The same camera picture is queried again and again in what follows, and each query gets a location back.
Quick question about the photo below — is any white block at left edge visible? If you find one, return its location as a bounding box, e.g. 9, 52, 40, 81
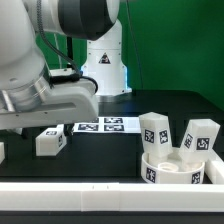
0, 142, 5, 164

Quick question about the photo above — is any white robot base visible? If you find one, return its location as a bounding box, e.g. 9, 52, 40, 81
81, 20, 132, 102

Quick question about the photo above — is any white round stool seat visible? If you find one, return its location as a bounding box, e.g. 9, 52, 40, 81
141, 153, 205, 184

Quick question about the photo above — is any grey cable on stand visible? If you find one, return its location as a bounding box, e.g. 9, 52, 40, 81
54, 33, 65, 70

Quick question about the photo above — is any white marker sheet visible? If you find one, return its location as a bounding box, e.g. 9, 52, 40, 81
73, 117, 141, 133

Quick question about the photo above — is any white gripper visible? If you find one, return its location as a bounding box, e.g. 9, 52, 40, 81
0, 73, 99, 136

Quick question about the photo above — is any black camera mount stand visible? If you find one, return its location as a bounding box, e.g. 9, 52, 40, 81
66, 37, 74, 70

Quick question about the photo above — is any white L-shaped obstacle wall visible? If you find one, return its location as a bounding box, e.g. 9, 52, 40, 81
0, 160, 224, 212

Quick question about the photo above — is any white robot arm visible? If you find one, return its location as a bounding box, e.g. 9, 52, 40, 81
0, 0, 120, 130

